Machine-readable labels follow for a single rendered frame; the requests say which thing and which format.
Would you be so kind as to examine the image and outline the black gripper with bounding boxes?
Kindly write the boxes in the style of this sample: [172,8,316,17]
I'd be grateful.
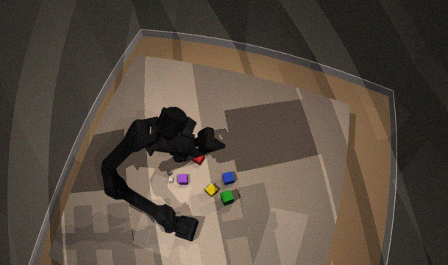
[170,127,225,163]

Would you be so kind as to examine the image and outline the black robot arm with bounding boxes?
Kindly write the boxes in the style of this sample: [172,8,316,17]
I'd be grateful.
[101,107,196,236]

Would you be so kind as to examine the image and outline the yellow cube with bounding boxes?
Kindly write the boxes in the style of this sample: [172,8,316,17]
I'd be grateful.
[205,184,218,197]

